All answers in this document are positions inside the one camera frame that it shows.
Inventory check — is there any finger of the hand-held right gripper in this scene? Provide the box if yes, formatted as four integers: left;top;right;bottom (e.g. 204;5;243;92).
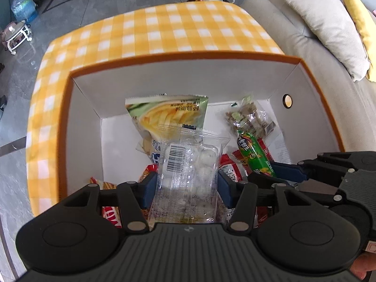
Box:
269;151;376;183
248;173;343;209

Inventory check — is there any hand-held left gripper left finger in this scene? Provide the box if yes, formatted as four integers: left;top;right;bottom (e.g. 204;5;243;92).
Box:
60;171;158;232

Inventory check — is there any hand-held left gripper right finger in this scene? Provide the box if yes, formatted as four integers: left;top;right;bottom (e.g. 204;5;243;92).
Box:
218;171;316;232

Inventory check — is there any green sausage snack packet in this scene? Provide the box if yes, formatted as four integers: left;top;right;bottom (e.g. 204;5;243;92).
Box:
236;132;278;178

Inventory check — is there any clear pack of white balls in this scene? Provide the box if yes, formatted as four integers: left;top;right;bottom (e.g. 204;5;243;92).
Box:
148;125;231;231

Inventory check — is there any white snack packet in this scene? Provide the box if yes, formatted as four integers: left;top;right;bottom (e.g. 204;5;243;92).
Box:
223;93;291;165

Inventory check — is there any potato fries snack bag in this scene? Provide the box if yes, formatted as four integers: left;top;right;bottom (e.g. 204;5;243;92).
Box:
125;94;209;165

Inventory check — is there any orange cardboard box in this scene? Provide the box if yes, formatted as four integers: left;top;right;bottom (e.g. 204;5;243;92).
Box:
57;51;345;212

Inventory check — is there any person's right hand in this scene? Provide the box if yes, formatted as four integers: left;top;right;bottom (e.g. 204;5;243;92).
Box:
349;251;376;281

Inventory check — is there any orange-red snack packet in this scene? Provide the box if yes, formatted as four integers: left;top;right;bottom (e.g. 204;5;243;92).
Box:
137;164;158;183

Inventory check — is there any red packet with white letters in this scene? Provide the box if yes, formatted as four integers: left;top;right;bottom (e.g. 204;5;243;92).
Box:
90;177;122;229

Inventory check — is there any grey sofa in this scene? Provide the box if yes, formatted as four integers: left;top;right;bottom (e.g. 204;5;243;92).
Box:
239;0;376;153

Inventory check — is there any white pillow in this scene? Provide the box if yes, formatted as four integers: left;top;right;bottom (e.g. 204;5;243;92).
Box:
280;0;369;81

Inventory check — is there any yellow checked tablecloth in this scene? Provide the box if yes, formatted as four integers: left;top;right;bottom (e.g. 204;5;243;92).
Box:
26;0;285;216

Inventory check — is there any yellow pillow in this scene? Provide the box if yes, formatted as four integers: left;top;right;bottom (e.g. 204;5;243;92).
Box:
343;0;376;80

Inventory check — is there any white wheeled stool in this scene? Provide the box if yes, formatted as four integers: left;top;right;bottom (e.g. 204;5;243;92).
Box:
1;20;31;55

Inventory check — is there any blue water bottle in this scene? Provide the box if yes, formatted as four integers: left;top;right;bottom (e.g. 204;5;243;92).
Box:
11;0;38;22

